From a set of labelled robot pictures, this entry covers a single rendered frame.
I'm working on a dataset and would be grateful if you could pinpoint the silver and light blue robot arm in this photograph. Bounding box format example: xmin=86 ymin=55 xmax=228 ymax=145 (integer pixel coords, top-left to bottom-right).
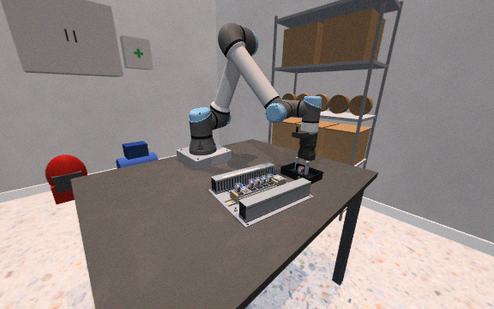
xmin=189 ymin=22 xmax=322 ymax=155

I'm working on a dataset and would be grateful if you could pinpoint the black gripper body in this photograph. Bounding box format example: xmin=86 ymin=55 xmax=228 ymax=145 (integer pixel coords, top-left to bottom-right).
xmin=292 ymin=122 xmax=319 ymax=161

